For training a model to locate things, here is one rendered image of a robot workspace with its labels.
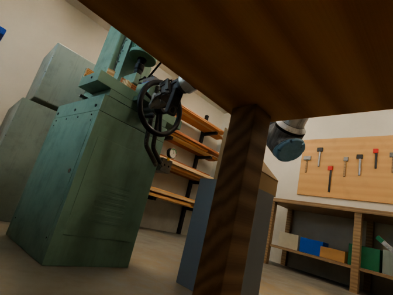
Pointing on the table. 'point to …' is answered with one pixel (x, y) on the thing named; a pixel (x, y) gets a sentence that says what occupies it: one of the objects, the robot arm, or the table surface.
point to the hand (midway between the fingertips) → (151, 107)
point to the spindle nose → (140, 65)
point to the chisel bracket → (134, 78)
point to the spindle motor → (135, 51)
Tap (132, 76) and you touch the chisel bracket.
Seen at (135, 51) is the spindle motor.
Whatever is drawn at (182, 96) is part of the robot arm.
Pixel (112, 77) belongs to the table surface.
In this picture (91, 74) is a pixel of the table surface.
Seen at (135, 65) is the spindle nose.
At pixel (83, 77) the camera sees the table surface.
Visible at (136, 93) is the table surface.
